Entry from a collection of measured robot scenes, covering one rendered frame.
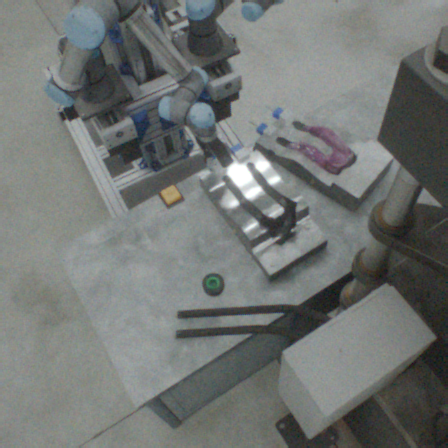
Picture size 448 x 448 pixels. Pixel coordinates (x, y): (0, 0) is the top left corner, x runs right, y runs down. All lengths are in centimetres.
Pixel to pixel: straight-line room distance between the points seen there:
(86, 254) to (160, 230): 30
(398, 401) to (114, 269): 111
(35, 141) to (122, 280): 178
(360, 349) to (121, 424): 171
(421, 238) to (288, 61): 265
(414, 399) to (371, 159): 89
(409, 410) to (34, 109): 294
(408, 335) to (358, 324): 11
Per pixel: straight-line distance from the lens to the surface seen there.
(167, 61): 179
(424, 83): 83
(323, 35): 393
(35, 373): 287
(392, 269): 145
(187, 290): 193
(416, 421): 188
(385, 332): 119
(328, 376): 114
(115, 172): 299
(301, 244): 192
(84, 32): 164
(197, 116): 171
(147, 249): 202
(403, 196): 110
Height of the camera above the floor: 258
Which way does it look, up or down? 61 degrees down
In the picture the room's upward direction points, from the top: 7 degrees counter-clockwise
